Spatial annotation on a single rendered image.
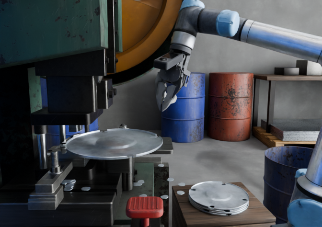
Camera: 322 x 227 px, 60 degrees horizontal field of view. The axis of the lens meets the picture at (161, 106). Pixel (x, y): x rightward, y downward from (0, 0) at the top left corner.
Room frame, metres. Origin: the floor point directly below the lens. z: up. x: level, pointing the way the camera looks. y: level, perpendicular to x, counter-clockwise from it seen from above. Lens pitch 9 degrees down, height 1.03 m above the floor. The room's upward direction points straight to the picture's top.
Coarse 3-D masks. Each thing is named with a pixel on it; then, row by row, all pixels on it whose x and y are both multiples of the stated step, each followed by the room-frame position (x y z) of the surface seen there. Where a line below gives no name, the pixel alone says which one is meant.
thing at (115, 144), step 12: (96, 132) 0.94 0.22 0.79; (108, 132) 0.94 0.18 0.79; (120, 132) 0.94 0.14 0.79; (132, 132) 0.94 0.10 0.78; (144, 132) 0.94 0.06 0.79; (72, 144) 0.80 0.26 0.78; (84, 144) 0.80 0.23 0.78; (96, 144) 0.79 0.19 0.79; (108, 144) 0.78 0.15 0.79; (120, 144) 0.78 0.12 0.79; (132, 144) 0.79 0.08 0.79; (144, 144) 0.80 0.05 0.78; (156, 144) 0.80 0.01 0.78; (84, 156) 0.69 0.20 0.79; (96, 156) 0.70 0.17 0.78; (108, 156) 0.70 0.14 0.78; (120, 156) 0.70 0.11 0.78; (132, 156) 0.70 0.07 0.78
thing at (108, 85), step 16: (48, 80) 0.75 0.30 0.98; (64, 80) 0.75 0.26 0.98; (80, 80) 0.75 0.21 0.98; (96, 80) 0.76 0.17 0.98; (48, 96) 0.75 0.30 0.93; (64, 96) 0.75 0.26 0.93; (80, 96) 0.75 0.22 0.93; (96, 96) 0.77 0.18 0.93; (112, 96) 0.79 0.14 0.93; (64, 112) 0.75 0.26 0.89; (80, 112) 0.75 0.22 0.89
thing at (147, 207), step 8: (128, 200) 0.51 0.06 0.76; (136, 200) 0.51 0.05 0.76; (144, 200) 0.50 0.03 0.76; (152, 200) 0.50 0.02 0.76; (160, 200) 0.51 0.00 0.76; (128, 208) 0.47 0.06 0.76; (136, 208) 0.48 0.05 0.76; (144, 208) 0.48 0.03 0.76; (152, 208) 0.47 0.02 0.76; (160, 208) 0.48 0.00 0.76; (128, 216) 0.47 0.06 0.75; (136, 216) 0.47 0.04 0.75; (144, 216) 0.47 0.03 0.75; (152, 216) 0.47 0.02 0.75; (160, 216) 0.47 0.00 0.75; (144, 224) 0.49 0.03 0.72
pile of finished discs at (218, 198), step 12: (192, 192) 1.32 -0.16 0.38; (204, 192) 1.32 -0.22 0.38; (216, 192) 1.30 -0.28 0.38; (228, 192) 1.30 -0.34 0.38; (240, 192) 1.32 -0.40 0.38; (192, 204) 1.23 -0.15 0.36; (204, 204) 1.19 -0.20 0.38; (216, 204) 1.19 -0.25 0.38; (228, 204) 1.19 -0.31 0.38; (240, 204) 1.19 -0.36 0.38
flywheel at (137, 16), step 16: (128, 0) 1.19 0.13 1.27; (144, 0) 1.19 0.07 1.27; (160, 0) 1.19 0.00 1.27; (176, 0) 1.16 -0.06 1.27; (128, 16) 1.19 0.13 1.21; (144, 16) 1.19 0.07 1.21; (160, 16) 1.17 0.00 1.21; (176, 16) 1.16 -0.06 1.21; (128, 32) 1.19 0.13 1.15; (144, 32) 1.19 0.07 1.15; (160, 32) 1.16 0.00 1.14; (128, 48) 1.19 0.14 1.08; (144, 48) 1.15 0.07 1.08; (128, 64) 1.15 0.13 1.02
